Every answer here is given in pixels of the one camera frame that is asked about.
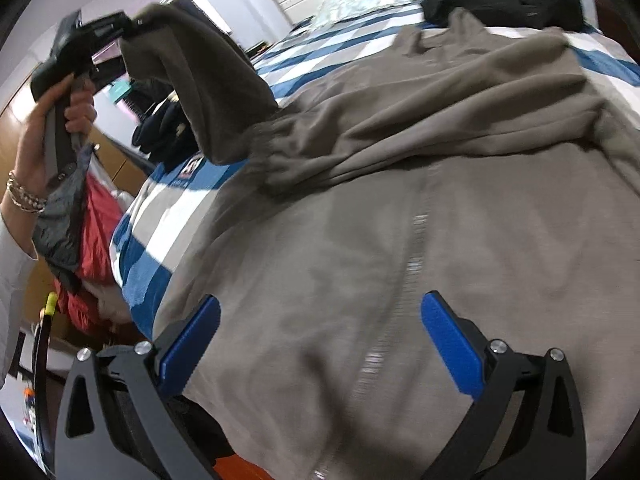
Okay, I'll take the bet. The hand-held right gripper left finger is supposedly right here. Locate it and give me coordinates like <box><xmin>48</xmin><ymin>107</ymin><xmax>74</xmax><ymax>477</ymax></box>
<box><xmin>54</xmin><ymin>294</ymin><xmax>223</xmax><ymax>480</ymax></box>

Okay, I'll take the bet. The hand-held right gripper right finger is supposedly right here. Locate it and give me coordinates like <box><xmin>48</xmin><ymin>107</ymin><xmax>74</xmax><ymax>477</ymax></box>
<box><xmin>420</xmin><ymin>290</ymin><xmax>588</xmax><ymax>480</ymax></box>

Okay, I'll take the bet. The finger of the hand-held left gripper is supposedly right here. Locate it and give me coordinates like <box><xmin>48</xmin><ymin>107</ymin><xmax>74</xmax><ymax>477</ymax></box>
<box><xmin>91</xmin><ymin>56</ymin><xmax>130</xmax><ymax>90</ymax></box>
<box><xmin>81</xmin><ymin>11</ymin><xmax>147</xmax><ymax>43</ymax></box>

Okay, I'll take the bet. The taupe fleece blanket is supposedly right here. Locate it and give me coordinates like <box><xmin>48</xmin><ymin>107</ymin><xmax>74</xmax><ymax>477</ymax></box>
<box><xmin>120</xmin><ymin>2</ymin><xmax>640</xmax><ymax>480</ymax></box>

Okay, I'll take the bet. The person's left forearm white sleeve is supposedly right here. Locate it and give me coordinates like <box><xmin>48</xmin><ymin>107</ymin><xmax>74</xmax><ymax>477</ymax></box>
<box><xmin>0</xmin><ymin>200</ymin><xmax>41</xmax><ymax>386</ymax></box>

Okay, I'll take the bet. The dark clothes pile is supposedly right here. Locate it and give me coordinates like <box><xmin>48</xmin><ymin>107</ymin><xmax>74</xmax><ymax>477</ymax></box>
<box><xmin>132</xmin><ymin>90</ymin><xmax>201</xmax><ymax>171</ymax></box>

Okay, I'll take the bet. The person's left hand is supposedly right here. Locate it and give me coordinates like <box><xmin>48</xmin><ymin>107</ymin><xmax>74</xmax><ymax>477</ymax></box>
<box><xmin>14</xmin><ymin>72</ymin><xmax>98</xmax><ymax>202</ymax></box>

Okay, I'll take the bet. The pale cloth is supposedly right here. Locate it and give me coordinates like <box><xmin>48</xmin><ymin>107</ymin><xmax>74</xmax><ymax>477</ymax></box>
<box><xmin>82</xmin><ymin>280</ymin><xmax>133</xmax><ymax>326</ymax></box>

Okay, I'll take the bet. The blue white checked blanket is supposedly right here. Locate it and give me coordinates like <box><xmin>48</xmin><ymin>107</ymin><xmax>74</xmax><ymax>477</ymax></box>
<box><xmin>109</xmin><ymin>2</ymin><xmax>640</xmax><ymax>341</ymax></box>

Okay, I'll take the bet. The black bar yellow tip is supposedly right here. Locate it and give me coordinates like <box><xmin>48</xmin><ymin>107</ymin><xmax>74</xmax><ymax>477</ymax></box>
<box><xmin>30</xmin><ymin>292</ymin><xmax>58</xmax><ymax>461</ymax></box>

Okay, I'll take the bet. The red padded jacket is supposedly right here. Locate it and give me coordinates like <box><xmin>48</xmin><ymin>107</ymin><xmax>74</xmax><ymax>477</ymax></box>
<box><xmin>52</xmin><ymin>175</ymin><xmax>131</xmax><ymax>331</ymax></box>

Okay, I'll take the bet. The dark grey shiny cloth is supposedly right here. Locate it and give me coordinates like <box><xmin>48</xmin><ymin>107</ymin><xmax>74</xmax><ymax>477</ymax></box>
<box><xmin>32</xmin><ymin>142</ymin><xmax>96</xmax><ymax>293</ymax></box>

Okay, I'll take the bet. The black garment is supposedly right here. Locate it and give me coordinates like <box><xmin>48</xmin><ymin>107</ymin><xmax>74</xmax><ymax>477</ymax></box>
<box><xmin>421</xmin><ymin>0</ymin><xmax>586</xmax><ymax>33</ymax></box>

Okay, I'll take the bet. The beaded bracelet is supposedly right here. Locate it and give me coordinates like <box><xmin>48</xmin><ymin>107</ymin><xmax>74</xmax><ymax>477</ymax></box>
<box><xmin>6</xmin><ymin>170</ymin><xmax>48</xmax><ymax>214</ymax></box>

